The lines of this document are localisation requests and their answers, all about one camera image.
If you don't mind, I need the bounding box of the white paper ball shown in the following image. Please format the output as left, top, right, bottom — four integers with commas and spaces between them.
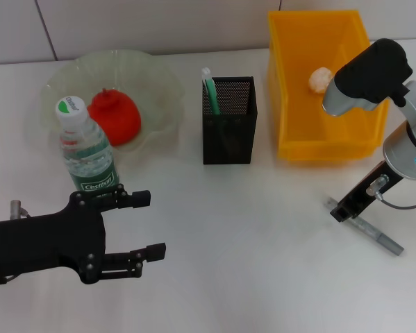
308, 67, 334, 94

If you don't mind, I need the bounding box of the grey pen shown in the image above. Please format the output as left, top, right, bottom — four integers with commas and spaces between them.
325, 196, 405, 256

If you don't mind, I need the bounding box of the red tomato-like fruit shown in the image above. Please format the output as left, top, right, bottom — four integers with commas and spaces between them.
87, 88, 142, 146

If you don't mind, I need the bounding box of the clear green-label water bottle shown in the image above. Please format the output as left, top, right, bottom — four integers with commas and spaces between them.
56, 96, 121, 200

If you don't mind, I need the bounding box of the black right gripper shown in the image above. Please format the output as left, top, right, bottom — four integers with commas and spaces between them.
329, 161, 405, 223

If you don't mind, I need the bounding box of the pale green glass fruit plate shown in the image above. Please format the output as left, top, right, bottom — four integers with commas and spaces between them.
40, 49, 186, 162

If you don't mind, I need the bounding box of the yellow plastic bin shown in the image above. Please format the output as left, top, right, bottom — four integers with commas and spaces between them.
267, 9, 391, 161

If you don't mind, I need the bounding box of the green utility knife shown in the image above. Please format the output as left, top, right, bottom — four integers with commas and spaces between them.
201, 67, 222, 115

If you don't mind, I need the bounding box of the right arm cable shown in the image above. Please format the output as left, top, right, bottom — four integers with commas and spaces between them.
365, 175, 416, 210

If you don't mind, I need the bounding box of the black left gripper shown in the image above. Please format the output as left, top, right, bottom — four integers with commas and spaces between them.
0, 184, 167, 285

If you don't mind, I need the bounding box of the black mesh pen holder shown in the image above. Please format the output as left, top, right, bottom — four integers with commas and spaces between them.
202, 76, 258, 165

